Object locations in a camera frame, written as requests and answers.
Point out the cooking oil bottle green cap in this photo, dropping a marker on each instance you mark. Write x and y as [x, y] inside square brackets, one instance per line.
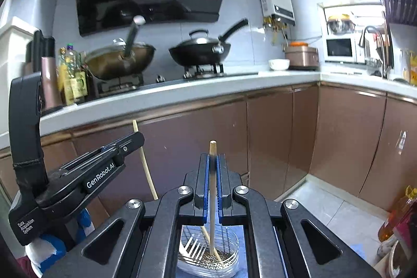
[77, 76]

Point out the white microwave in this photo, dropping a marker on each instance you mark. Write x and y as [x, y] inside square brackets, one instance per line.
[340, 49]

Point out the black wok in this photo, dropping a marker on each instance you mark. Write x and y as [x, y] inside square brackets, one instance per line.
[195, 55]

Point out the white bowl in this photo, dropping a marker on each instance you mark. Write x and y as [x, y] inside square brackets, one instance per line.
[279, 64]

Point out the large cooking oil bottle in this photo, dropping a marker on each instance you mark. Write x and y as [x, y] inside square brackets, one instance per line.
[391, 222]

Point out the brown rice cooker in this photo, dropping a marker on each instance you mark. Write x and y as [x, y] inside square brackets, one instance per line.
[301, 58]

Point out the person's left hand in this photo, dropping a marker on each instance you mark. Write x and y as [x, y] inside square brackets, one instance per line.
[45, 250]

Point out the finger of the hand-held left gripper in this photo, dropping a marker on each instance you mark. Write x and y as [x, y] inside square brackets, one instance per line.
[128, 144]

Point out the clear plastic utensil holder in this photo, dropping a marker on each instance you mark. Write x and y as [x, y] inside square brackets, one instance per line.
[228, 252]

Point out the gas stove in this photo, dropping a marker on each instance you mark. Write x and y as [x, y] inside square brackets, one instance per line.
[163, 80]

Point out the blue towel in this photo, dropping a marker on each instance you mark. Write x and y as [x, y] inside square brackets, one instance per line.
[242, 230]

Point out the kitchen faucet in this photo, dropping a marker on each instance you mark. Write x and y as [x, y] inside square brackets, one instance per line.
[379, 46]

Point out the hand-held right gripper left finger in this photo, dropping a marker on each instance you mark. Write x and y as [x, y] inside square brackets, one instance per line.
[204, 193]

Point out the bronze wok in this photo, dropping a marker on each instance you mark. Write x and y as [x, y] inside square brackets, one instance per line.
[110, 64]

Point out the pink thermos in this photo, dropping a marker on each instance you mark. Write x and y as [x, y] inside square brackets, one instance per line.
[50, 86]

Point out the brown lower cabinet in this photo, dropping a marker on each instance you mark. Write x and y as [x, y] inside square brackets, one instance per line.
[342, 141]

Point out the steel pot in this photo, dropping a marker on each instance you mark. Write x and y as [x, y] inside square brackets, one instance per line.
[340, 25]

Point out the black wok lid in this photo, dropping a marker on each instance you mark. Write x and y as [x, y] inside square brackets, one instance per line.
[197, 39]

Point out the person's left forearm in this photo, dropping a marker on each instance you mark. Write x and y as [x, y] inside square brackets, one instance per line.
[23, 269]

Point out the black thermos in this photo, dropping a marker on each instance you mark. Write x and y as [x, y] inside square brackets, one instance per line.
[42, 46]

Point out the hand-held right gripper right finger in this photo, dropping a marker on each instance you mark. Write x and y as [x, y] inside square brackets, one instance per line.
[221, 193]

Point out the yellow bottle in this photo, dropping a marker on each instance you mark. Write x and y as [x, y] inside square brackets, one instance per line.
[412, 68]

